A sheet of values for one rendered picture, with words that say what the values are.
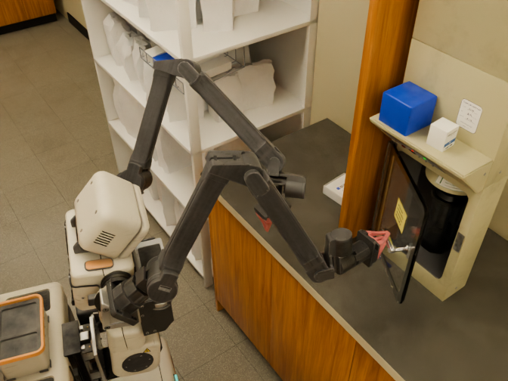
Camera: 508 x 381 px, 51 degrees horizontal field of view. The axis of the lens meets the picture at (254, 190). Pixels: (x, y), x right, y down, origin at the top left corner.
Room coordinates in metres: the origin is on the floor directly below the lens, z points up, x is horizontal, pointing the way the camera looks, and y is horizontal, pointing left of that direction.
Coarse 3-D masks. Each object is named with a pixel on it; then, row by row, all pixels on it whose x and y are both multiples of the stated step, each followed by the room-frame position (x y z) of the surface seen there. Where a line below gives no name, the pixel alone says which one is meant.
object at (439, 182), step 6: (426, 168) 1.25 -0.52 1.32; (426, 174) 1.23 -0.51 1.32; (432, 174) 1.21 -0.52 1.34; (432, 180) 1.19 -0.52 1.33; (438, 180) 1.18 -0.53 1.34; (444, 180) 1.17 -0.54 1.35; (438, 186) 1.17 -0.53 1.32; (444, 186) 1.16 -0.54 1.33; (450, 186) 1.15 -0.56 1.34; (450, 192) 1.14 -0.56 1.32; (456, 192) 1.14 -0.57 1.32; (462, 192) 1.14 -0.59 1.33
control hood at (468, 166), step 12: (372, 120) 1.24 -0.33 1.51; (384, 132) 1.26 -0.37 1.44; (396, 132) 1.17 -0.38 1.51; (420, 132) 1.17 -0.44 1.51; (408, 144) 1.13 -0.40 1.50; (420, 144) 1.12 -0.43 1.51; (456, 144) 1.11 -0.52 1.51; (432, 156) 1.07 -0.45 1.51; (444, 156) 1.06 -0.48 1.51; (456, 156) 1.06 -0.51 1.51; (468, 156) 1.06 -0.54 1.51; (480, 156) 1.06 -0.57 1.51; (444, 168) 1.03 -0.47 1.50; (456, 168) 1.02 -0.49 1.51; (468, 168) 1.02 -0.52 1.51; (480, 168) 1.02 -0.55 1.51; (456, 180) 1.08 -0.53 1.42; (468, 180) 1.00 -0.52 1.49; (480, 180) 1.03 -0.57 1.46
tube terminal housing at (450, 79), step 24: (432, 48) 1.25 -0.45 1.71; (408, 72) 1.30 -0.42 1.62; (432, 72) 1.24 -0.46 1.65; (456, 72) 1.19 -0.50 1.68; (480, 72) 1.14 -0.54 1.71; (456, 96) 1.17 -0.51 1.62; (480, 96) 1.12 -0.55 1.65; (504, 96) 1.07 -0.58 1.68; (432, 120) 1.21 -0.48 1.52; (480, 120) 1.10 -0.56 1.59; (504, 120) 1.06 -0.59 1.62; (480, 144) 1.09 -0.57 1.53; (504, 144) 1.06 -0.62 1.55; (432, 168) 1.18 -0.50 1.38; (504, 168) 1.09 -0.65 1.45; (480, 192) 1.05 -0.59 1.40; (480, 216) 1.07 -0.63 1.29; (480, 240) 1.10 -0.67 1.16; (456, 264) 1.05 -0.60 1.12; (432, 288) 1.09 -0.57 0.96; (456, 288) 1.08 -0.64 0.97
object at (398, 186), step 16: (400, 160) 1.20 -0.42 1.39; (400, 176) 1.18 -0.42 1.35; (384, 192) 1.27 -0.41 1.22; (400, 192) 1.16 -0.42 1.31; (416, 192) 1.07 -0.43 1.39; (384, 208) 1.24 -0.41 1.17; (416, 208) 1.05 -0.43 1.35; (384, 224) 1.22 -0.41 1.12; (416, 224) 1.02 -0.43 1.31; (400, 240) 1.09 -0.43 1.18; (416, 240) 1.00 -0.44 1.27; (384, 256) 1.17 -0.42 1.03; (400, 256) 1.06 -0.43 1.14; (400, 272) 1.04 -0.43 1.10; (400, 288) 1.02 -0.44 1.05
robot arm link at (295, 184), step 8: (272, 160) 1.25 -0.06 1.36; (272, 168) 1.24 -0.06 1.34; (288, 176) 1.23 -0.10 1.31; (296, 176) 1.23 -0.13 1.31; (304, 176) 1.25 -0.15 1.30; (288, 184) 1.22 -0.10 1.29; (296, 184) 1.21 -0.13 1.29; (304, 184) 1.21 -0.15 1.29; (288, 192) 1.20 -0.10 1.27; (296, 192) 1.20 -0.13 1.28; (304, 192) 1.20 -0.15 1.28
